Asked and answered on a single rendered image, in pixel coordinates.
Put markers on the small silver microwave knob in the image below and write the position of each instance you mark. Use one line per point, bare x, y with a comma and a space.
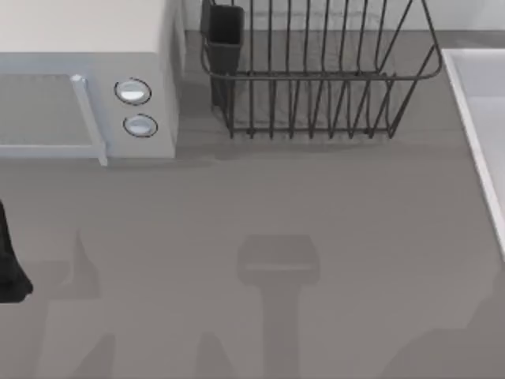
140, 126

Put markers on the large silver microwave knob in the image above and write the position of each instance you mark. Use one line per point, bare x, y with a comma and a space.
132, 91

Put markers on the black cutlery holder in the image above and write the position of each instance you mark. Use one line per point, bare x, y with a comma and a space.
223, 35

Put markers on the pale microwave oven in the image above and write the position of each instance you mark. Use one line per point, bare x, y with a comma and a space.
134, 31

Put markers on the microwave door with window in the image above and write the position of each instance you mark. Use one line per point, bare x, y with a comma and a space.
35, 110

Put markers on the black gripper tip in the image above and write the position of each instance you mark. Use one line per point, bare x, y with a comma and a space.
10, 268

